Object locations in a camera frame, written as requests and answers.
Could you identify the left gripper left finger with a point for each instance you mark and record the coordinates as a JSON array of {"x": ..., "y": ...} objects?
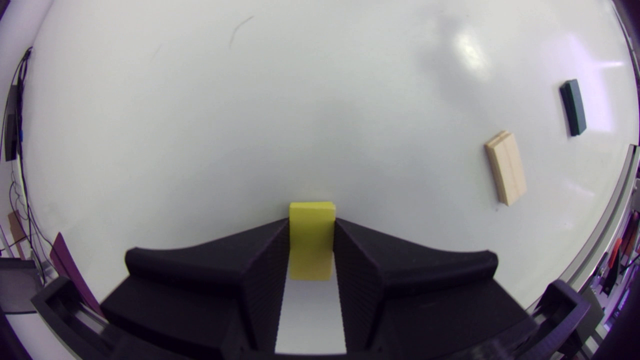
[{"x": 210, "y": 290}]

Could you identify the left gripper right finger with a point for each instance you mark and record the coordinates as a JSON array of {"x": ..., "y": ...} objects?
[{"x": 420, "y": 295}]

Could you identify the yellow wooden block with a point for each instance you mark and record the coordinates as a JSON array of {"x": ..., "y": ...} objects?
[{"x": 311, "y": 235}]

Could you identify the pale wooden block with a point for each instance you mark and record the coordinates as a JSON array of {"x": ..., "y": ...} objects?
[{"x": 507, "y": 167}]

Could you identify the dark green wooden block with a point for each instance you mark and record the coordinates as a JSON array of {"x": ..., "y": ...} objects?
[{"x": 574, "y": 107}]

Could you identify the black power brick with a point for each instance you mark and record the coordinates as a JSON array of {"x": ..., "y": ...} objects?
[{"x": 10, "y": 127}]

